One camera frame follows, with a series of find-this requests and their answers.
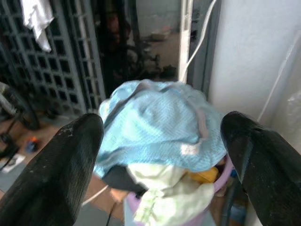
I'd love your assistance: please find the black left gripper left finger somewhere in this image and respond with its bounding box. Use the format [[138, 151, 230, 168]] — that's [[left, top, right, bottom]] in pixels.
[[0, 113, 104, 226]]

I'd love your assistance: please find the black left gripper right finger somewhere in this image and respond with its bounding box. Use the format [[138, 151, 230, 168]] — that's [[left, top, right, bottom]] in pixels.
[[221, 111, 301, 226]]

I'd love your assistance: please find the small orange blue object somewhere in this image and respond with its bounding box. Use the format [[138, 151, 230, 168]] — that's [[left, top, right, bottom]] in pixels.
[[24, 136, 40, 153]]

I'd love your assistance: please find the white paper sheet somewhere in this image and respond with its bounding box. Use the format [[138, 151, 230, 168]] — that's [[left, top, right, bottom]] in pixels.
[[0, 154, 26, 174]]

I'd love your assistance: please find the purple plastic laundry basket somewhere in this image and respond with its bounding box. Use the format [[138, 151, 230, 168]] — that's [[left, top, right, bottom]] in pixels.
[[124, 155, 235, 226]]

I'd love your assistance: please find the yellow garment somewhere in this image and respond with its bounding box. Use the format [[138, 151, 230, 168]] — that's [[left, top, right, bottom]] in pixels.
[[189, 166, 220, 184]]

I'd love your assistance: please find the dark grey garment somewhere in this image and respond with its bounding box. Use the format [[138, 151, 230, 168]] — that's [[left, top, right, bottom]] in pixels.
[[102, 165, 147, 197]]

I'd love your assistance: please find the pale green cloth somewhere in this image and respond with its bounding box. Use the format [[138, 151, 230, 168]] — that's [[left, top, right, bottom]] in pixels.
[[127, 163, 215, 224]]

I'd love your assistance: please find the grey metal lattice gate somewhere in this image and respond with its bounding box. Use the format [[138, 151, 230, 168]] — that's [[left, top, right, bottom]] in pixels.
[[0, 0, 106, 116]]

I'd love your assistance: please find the light blue patterned cloth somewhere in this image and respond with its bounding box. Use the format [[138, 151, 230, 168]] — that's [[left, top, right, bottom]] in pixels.
[[94, 79, 228, 178]]

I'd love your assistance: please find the white hanging cloth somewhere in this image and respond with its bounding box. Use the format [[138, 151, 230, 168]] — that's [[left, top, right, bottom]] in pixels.
[[20, 0, 55, 53]]

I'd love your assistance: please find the black hose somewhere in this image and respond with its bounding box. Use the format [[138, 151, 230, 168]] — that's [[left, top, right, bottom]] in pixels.
[[220, 178, 242, 226]]

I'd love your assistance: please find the white cable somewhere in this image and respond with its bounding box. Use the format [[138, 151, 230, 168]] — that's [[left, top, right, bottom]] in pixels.
[[182, 0, 218, 82]]

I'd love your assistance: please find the white door frame post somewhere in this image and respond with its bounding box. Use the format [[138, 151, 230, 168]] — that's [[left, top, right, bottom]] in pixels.
[[178, 0, 194, 82]]

